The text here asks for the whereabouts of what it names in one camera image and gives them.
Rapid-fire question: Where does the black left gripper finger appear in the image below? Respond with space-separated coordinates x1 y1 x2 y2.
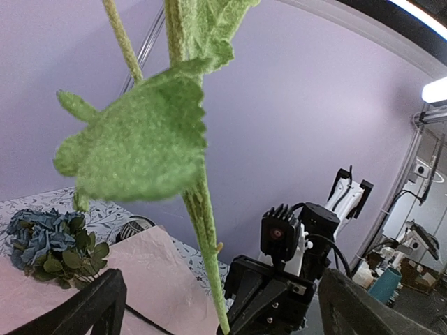
9 269 126 335

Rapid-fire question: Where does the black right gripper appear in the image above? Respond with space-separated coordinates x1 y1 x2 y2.
224 255 433 335

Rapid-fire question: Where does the pink wrapping paper sheet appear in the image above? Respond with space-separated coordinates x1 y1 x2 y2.
1 227 219 334

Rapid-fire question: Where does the blue flower bunch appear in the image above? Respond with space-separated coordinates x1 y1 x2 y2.
6 209 110 290

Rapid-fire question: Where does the yellow poppy flower stem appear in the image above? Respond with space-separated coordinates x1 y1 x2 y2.
54 1 256 334

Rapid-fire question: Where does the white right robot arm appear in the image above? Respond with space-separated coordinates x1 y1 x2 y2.
224 169 430 334

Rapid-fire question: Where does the striped black white cup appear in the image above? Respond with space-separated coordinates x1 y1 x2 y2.
115 215 156 243

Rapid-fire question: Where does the right aluminium frame post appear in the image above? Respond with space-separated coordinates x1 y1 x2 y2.
120 6 167 95

